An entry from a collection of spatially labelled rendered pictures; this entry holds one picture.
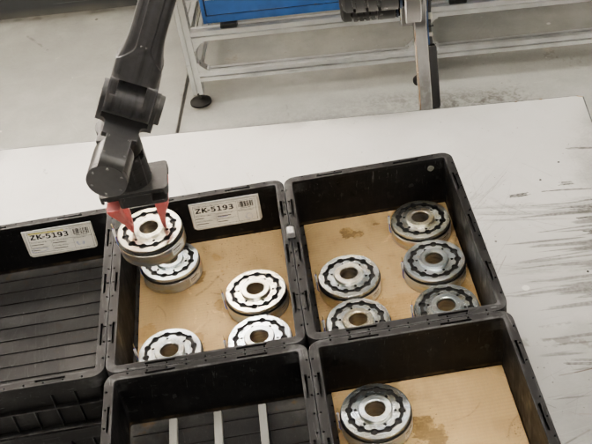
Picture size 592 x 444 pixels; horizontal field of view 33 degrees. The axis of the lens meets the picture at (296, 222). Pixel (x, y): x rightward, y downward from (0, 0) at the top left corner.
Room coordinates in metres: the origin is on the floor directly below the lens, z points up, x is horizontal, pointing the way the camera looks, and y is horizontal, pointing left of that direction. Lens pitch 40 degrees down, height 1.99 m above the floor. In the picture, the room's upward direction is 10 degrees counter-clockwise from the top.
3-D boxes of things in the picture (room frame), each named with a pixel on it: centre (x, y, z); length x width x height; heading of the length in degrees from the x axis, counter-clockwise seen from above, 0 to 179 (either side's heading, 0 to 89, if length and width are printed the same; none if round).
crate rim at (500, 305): (1.21, -0.14, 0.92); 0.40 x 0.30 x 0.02; 0
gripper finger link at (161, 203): (1.21, 0.22, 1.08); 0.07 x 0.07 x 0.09; 89
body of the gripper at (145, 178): (1.21, 0.23, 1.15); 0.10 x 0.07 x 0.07; 89
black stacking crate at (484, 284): (1.21, -0.14, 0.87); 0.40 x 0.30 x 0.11; 0
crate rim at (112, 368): (1.21, 0.16, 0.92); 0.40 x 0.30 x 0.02; 0
